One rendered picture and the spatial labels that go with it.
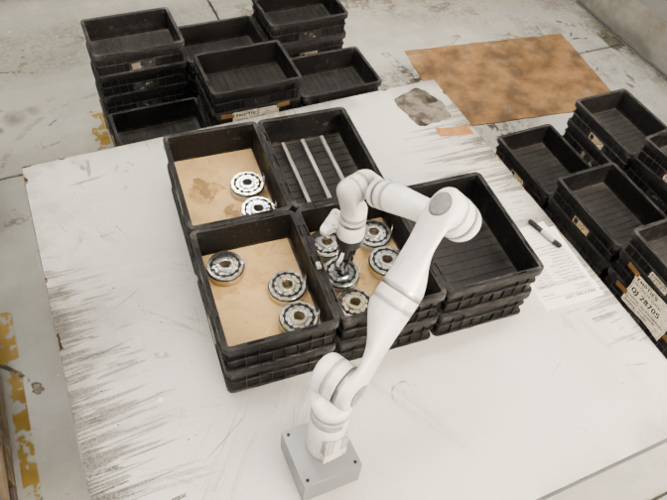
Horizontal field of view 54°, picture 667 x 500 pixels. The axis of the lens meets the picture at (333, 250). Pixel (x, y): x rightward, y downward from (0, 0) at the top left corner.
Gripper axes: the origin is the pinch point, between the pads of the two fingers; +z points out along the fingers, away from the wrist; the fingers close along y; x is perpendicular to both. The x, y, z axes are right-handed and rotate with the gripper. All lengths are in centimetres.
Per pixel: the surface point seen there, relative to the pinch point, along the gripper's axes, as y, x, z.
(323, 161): 37.7, 25.5, 2.4
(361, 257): 6.9, -2.2, 2.4
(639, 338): 30, -85, 15
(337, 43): 157, 73, 42
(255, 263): -9.9, 23.3, 2.5
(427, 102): 100, 10, 14
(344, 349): -19.5, -9.9, 8.9
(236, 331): -31.9, 16.3, 2.6
